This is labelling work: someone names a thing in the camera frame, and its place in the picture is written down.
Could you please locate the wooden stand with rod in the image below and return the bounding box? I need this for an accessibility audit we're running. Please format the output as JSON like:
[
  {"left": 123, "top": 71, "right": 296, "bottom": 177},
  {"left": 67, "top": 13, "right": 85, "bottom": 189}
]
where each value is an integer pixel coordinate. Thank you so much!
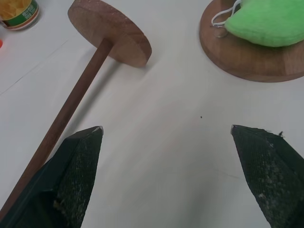
[{"left": 0, "top": 0, "right": 152, "bottom": 216}]

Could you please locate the white elastic cord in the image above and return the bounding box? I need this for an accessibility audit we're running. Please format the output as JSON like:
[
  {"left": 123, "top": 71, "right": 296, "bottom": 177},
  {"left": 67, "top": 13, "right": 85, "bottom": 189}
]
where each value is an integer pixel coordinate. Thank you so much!
[{"left": 211, "top": 0, "right": 242, "bottom": 27}]

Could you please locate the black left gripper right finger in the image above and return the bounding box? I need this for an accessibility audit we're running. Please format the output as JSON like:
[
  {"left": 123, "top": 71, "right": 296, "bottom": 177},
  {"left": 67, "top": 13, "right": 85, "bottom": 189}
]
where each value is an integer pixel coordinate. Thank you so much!
[{"left": 230, "top": 124, "right": 304, "bottom": 228}]

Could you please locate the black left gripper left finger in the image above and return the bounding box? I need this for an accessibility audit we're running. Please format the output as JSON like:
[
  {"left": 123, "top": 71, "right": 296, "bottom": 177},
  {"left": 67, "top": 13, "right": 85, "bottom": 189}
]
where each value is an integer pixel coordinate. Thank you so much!
[{"left": 0, "top": 126, "right": 105, "bottom": 228}]

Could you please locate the round wooden base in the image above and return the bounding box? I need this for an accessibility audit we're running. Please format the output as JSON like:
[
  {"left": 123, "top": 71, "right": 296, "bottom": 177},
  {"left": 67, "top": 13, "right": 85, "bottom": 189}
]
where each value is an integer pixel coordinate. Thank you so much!
[{"left": 199, "top": 0, "right": 304, "bottom": 83}]

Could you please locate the chips can with green band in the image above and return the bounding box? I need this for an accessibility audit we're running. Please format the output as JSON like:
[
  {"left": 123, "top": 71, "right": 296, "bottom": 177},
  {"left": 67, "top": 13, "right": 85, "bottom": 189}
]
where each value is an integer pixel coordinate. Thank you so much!
[{"left": 0, "top": 0, "right": 40, "bottom": 31}]

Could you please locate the green plush toy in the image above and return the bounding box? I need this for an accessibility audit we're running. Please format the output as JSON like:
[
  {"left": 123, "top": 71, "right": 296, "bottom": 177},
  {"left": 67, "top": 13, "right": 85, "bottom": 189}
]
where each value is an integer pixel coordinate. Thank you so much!
[{"left": 224, "top": 0, "right": 304, "bottom": 48}]

